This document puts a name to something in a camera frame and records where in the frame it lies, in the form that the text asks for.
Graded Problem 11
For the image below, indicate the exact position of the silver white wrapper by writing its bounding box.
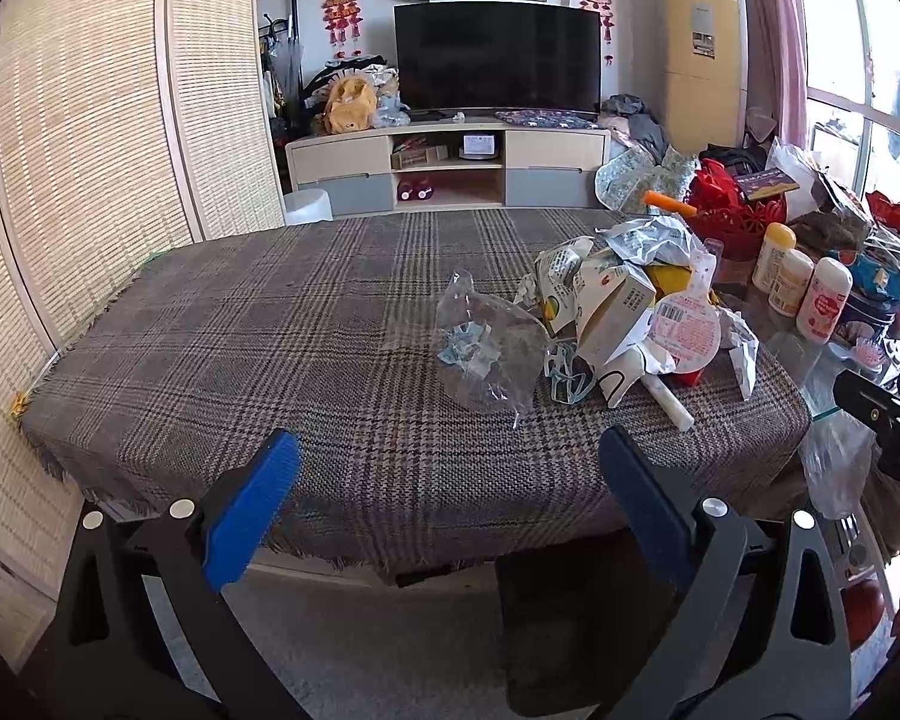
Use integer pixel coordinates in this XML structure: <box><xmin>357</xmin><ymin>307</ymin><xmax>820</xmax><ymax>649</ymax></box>
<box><xmin>718</xmin><ymin>305</ymin><xmax>759</xmax><ymax>401</ymax></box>

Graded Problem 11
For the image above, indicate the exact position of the yellow capped white tube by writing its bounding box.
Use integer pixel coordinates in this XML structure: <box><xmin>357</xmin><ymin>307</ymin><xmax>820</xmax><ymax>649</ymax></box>
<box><xmin>640</xmin><ymin>374</ymin><xmax>694</xmax><ymax>433</ymax></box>

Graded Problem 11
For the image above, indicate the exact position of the clear plastic bag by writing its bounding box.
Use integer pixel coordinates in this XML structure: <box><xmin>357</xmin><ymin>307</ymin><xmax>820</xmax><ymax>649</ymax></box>
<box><xmin>432</xmin><ymin>270</ymin><xmax>551</xmax><ymax>429</ymax></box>

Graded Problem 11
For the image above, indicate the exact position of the red ball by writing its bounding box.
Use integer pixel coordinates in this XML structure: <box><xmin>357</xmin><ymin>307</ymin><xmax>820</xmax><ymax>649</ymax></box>
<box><xmin>841</xmin><ymin>577</ymin><xmax>884</xmax><ymax>652</ymax></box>

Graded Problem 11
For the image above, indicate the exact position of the white pink-label bottle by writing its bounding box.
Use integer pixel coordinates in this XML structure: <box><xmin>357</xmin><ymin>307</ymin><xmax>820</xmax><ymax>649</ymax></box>
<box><xmin>797</xmin><ymin>257</ymin><xmax>854</xmax><ymax>344</ymax></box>

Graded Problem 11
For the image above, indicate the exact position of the white orange-label bottle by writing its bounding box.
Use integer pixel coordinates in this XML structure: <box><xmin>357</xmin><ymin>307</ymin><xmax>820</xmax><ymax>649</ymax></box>
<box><xmin>769</xmin><ymin>249</ymin><xmax>814</xmax><ymax>319</ymax></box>

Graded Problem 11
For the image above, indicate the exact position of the plaid grey table cloth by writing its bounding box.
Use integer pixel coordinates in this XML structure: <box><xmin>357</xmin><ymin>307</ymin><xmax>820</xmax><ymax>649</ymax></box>
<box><xmin>22</xmin><ymin>210</ymin><xmax>809</xmax><ymax>575</ymax></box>

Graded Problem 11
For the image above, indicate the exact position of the yellow-capped white bottle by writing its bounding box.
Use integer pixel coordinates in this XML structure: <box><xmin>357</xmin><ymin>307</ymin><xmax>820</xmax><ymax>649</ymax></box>
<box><xmin>751</xmin><ymin>223</ymin><xmax>797</xmax><ymax>294</ymax></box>

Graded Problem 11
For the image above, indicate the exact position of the red cup with foil lid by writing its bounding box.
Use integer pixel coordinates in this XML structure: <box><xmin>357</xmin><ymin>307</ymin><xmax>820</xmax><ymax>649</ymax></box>
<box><xmin>649</xmin><ymin>291</ymin><xmax>722</xmax><ymax>385</ymax></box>

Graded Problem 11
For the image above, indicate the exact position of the red openwork basket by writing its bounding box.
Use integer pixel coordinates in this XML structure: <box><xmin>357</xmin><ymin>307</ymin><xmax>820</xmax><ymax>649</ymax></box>
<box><xmin>685</xmin><ymin>158</ymin><xmax>787</xmax><ymax>262</ymax></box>

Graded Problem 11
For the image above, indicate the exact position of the yellow crumpled paper bag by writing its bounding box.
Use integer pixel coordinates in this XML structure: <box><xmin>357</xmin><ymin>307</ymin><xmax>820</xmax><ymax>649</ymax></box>
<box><xmin>644</xmin><ymin>263</ymin><xmax>692</xmax><ymax>299</ymax></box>

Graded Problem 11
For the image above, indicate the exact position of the grey white mailer bag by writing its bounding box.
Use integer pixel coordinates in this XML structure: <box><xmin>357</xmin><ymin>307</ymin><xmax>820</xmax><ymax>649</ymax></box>
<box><xmin>595</xmin><ymin>215</ymin><xmax>707</xmax><ymax>268</ymax></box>

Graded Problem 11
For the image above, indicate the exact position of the white cardboard box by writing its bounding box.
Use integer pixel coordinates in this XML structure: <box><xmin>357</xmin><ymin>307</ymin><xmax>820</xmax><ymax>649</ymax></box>
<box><xmin>574</xmin><ymin>249</ymin><xmax>656</xmax><ymax>369</ymax></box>

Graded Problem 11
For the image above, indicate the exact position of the cream grey tv cabinet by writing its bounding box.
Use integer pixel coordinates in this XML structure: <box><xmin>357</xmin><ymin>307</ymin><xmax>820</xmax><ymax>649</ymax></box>
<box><xmin>286</xmin><ymin>117</ymin><xmax>614</xmax><ymax>218</ymax></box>

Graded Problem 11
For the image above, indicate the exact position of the white rainbow-logo carton box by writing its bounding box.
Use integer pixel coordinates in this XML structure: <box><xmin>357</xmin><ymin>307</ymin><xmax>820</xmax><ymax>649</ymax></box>
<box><xmin>535</xmin><ymin>236</ymin><xmax>595</xmax><ymax>337</ymax></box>

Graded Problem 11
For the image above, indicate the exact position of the yellow plush toy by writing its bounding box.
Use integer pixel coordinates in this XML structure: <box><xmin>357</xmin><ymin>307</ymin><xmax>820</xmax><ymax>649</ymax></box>
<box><xmin>323</xmin><ymin>75</ymin><xmax>377</xmax><ymax>135</ymax></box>

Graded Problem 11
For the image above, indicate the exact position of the bamboo folding screen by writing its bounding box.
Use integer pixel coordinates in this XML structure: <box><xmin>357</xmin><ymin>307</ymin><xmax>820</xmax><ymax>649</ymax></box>
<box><xmin>0</xmin><ymin>0</ymin><xmax>283</xmax><ymax>668</ymax></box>

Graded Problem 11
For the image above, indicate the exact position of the beige standing air conditioner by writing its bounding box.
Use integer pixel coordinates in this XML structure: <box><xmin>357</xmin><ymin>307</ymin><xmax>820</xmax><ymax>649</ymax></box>
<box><xmin>663</xmin><ymin>0</ymin><xmax>748</xmax><ymax>154</ymax></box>

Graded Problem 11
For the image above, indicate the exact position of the black flat television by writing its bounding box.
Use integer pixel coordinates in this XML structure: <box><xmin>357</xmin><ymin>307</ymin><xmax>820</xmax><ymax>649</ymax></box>
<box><xmin>393</xmin><ymin>0</ymin><xmax>603</xmax><ymax>114</ymax></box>

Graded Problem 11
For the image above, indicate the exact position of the orange handle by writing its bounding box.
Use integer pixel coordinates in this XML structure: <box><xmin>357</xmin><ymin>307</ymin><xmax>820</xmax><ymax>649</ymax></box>
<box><xmin>642</xmin><ymin>190</ymin><xmax>697</xmax><ymax>218</ymax></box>

